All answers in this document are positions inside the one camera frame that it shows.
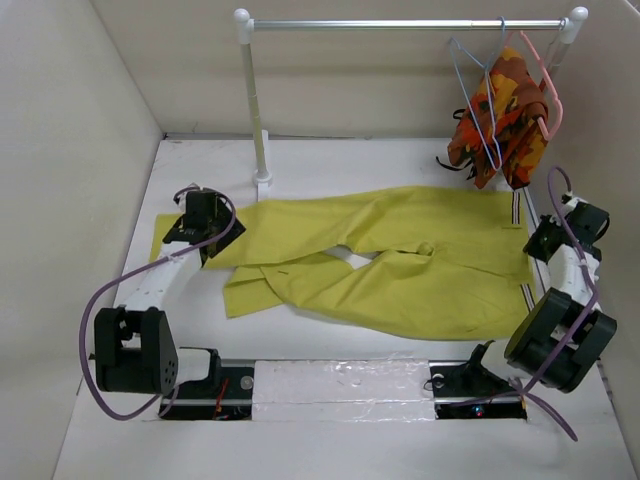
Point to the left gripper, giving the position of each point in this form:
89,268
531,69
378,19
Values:
234,233

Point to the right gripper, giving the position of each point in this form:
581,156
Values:
532,247

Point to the yellow-green trousers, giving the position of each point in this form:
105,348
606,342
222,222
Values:
419,262

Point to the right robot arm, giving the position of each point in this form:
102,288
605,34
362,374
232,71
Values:
566,331

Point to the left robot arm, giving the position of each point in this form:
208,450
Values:
134,347

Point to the pink plastic hanger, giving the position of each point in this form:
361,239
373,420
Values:
542,80

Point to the orange camouflage garment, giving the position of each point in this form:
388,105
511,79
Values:
498,130

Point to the white clothes rack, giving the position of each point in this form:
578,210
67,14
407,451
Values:
566,28

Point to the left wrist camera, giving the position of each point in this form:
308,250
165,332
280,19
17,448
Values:
190,188

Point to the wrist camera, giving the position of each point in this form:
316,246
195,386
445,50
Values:
190,188
569,201

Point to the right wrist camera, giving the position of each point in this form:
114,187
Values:
569,201

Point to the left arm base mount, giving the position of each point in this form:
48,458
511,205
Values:
226,396

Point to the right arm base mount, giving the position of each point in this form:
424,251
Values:
465,391

